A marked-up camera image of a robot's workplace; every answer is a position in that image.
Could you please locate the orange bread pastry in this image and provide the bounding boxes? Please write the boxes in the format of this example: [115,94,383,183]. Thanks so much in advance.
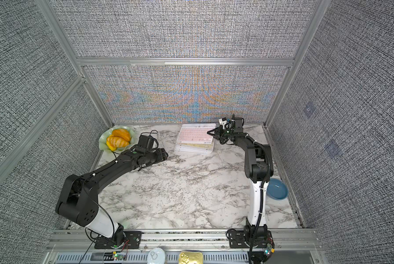
[106,128,131,151]

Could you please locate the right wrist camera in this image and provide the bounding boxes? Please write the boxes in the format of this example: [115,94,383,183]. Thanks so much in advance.
[219,114,245,130]

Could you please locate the aluminium front rail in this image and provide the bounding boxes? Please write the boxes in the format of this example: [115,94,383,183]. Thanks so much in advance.
[41,228,328,264]

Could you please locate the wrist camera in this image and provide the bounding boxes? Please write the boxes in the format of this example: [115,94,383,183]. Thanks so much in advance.
[138,130,159,152]
[219,114,245,130]

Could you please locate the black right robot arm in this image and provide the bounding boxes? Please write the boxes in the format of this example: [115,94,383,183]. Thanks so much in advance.
[207,125,274,248]

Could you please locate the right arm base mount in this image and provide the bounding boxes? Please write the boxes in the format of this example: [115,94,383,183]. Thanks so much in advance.
[226,227,275,264]

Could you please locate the gold metal tin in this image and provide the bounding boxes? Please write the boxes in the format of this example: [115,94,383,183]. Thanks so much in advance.
[178,251,204,264]

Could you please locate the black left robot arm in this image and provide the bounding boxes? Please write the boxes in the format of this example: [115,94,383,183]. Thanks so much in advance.
[56,148,168,239]

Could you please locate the blue bowl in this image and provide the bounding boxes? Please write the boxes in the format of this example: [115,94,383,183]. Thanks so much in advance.
[267,178,289,201]

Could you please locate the green keyboard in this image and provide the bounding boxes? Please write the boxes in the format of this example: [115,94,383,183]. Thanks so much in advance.
[175,146,213,155]

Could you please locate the green leaf-shaped plate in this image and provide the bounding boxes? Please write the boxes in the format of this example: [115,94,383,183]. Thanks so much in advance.
[99,126,138,152]

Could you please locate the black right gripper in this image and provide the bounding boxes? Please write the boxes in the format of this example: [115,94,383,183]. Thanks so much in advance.
[206,125,234,143]

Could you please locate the pink keyboard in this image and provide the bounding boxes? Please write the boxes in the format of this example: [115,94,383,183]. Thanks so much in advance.
[177,123,216,144]

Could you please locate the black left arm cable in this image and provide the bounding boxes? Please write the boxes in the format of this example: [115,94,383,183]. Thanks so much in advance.
[76,191,117,264]

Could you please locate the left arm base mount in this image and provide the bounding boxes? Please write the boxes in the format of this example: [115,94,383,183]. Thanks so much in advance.
[94,231,143,250]

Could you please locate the yellow keyboard mid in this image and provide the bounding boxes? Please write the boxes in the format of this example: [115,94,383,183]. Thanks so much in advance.
[175,142,214,149]

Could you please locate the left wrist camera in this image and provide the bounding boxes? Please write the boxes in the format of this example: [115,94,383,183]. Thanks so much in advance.
[138,130,159,152]

